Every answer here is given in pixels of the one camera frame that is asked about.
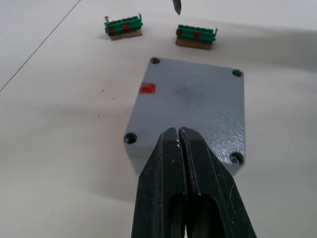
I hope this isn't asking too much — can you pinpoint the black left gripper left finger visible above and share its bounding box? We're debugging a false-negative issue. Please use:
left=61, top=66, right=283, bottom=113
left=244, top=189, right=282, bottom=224
left=131, top=126, right=187, bottom=238

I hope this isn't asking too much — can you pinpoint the grey metal box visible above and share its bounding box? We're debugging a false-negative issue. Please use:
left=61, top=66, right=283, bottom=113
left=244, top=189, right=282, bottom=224
left=123, top=142, right=245, bottom=177

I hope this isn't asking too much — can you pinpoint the green screw holder block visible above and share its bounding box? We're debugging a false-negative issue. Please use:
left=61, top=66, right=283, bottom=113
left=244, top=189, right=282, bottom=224
left=104, top=13, right=144, bottom=41
left=175, top=24, right=218, bottom=51

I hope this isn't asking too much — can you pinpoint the red square sticker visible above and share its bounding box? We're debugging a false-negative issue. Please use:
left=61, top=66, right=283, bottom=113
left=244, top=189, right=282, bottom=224
left=139, top=83, right=157, bottom=94

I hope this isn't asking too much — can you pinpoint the screwdriver bit tip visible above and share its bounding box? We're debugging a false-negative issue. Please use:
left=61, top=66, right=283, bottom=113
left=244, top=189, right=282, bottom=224
left=171, top=0, right=183, bottom=16

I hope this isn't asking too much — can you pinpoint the grey metal box lid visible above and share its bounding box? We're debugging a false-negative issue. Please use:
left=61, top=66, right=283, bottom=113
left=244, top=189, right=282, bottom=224
left=123, top=57, right=246, bottom=165

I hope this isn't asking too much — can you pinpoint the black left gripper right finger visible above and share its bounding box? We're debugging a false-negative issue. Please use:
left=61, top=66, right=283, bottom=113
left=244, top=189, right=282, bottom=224
left=178, top=126, right=258, bottom=238

